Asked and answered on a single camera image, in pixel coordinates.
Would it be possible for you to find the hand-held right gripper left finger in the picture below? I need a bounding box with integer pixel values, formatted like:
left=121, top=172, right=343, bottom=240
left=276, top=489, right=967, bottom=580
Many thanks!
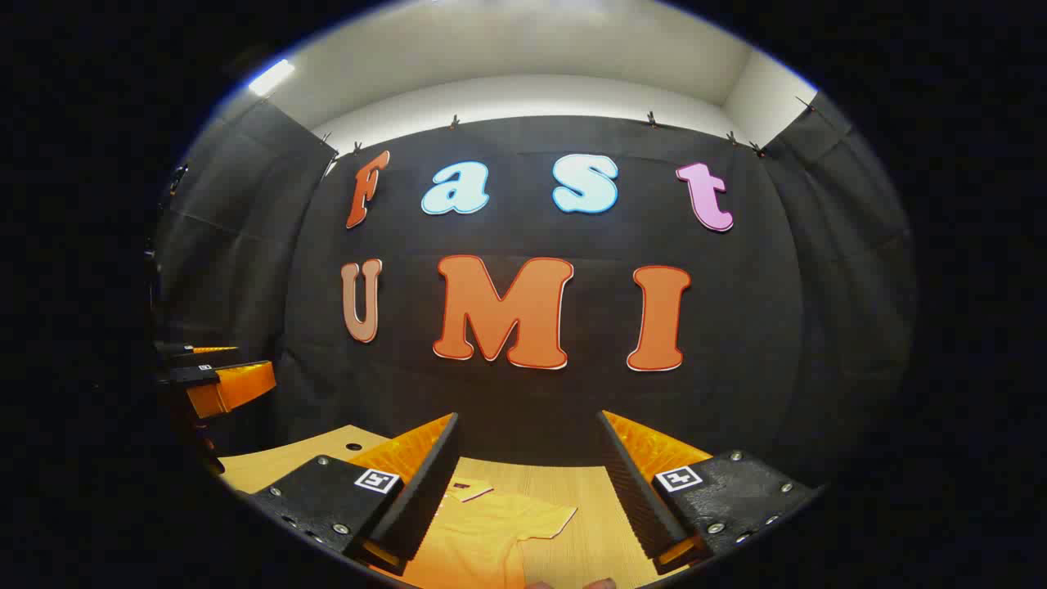
left=248, top=413, right=461, bottom=575

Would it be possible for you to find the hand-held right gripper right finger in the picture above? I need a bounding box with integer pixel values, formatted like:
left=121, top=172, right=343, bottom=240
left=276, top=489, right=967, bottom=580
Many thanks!
left=597, top=411, right=821, bottom=573

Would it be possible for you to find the orange T-shirt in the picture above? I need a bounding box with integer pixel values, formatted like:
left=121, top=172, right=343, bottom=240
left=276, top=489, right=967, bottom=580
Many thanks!
left=401, top=479, right=578, bottom=589

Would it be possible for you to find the ceiling light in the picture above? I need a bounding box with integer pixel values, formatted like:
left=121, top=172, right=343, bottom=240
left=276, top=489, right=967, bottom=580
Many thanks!
left=248, top=59, right=295, bottom=97

